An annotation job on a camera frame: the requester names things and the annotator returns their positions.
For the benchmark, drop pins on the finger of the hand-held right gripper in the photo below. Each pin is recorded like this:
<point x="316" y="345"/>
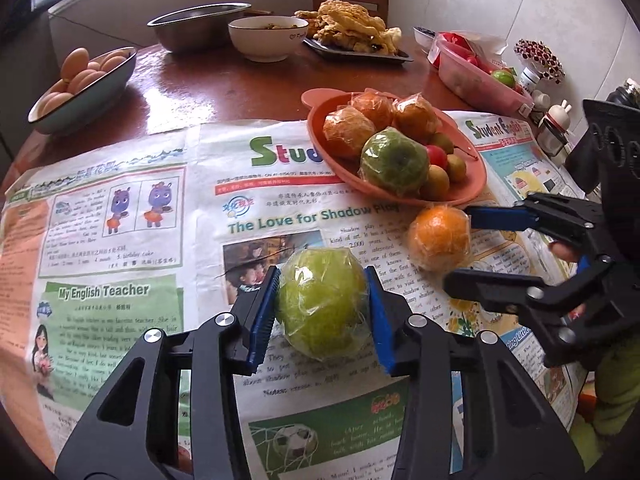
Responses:
<point x="500" y="217"/>
<point x="490" y="287"/>

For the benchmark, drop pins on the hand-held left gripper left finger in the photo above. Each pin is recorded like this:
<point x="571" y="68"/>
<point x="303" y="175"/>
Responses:
<point x="265" y="320"/>

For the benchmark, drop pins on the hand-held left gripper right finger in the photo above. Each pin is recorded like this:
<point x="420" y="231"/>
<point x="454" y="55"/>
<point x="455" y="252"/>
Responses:
<point x="378" y="320"/>

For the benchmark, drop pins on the plastic-wrapped green apple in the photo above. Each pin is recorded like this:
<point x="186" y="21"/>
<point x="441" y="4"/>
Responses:
<point x="322" y="305"/>
<point x="395" y="162"/>

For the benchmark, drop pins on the orange plastic bowl with ears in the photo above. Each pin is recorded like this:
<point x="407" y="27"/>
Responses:
<point x="342" y="171"/>

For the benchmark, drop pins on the person's right forearm green sleeve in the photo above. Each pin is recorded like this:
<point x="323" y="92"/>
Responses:
<point x="615" y="395"/>

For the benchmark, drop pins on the person's right hand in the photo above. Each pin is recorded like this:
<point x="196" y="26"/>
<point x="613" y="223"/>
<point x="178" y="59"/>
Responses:
<point x="564" y="251"/>

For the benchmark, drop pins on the newspaper with yellow panel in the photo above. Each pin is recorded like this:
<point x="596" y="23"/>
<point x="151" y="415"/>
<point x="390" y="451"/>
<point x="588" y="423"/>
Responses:
<point x="500" y="160"/>

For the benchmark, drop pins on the glass jar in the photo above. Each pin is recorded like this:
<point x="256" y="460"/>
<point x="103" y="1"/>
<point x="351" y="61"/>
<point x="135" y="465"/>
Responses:
<point x="554" y="141"/>

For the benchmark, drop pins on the white rabbit figurine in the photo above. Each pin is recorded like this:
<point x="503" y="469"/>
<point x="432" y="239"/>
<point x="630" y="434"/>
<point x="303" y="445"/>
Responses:
<point x="555" y="120"/>

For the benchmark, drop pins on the red cherry tomato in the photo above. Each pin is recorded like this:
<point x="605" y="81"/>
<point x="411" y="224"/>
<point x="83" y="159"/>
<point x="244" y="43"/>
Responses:
<point x="437" y="156"/>

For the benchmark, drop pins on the newspaper with green masthead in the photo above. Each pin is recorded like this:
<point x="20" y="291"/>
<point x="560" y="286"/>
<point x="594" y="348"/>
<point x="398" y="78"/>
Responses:
<point x="300" y="225"/>

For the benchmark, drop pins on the white medicine bottle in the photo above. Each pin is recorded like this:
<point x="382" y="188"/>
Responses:
<point x="527" y="80"/>

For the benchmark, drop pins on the pink plastic container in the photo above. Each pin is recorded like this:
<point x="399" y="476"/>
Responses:
<point x="475" y="87"/>

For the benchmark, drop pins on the red white paper flower bouquet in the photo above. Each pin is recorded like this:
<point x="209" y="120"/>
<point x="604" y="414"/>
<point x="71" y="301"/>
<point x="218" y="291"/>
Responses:
<point x="540" y="57"/>

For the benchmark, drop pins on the small green fruit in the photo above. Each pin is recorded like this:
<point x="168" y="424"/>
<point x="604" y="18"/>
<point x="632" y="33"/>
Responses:
<point x="502" y="78"/>

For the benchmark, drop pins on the pile of cherry tomatoes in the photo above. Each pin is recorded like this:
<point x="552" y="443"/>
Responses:
<point x="472" y="61"/>

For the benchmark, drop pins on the red and white plastic bag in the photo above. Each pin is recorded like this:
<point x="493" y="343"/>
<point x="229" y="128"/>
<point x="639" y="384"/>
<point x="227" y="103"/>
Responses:
<point x="452" y="40"/>

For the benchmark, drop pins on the newspaper with cartoon hippos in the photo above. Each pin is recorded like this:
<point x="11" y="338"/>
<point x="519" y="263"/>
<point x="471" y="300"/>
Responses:
<point x="90" y="255"/>

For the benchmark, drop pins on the white dish with dark rim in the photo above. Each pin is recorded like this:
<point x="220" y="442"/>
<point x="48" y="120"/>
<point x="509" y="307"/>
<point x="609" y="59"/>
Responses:
<point x="422" y="37"/>

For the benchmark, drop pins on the dark baking tray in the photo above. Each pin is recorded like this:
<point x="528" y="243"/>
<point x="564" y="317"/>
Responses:
<point x="360" y="56"/>

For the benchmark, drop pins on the pile of fried food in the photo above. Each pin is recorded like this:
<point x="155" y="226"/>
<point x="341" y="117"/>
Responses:
<point x="345" y="25"/>

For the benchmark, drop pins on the teal enamel bowl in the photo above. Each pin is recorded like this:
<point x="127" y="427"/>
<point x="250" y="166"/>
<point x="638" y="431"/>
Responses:
<point x="95" y="105"/>

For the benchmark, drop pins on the white ceramic bowl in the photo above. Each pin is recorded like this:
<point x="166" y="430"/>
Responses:
<point x="265" y="45"/>

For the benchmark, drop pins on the stainless steel bowl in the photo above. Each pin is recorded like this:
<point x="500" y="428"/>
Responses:
<point x="190" y="35"/>

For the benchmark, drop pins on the orange stew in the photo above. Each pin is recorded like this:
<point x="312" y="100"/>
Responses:
<point x="270" y="24"/>

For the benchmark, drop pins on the pile of brown eggs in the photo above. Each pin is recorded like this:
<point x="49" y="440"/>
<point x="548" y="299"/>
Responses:
<point x="80" y="80"/>

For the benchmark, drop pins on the curved wooden chair back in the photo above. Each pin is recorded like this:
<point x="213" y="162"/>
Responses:
<point x="257" y="12"/>

